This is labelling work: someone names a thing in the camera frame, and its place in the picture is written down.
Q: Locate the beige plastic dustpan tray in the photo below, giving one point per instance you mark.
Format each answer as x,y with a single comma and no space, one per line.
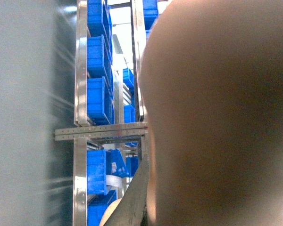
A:
212,83

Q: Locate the metal shelf rack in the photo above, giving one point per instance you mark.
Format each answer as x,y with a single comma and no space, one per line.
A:
125,27

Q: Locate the blue storage bin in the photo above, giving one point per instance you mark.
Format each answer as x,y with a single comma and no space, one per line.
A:
98,59
99,101
97,172

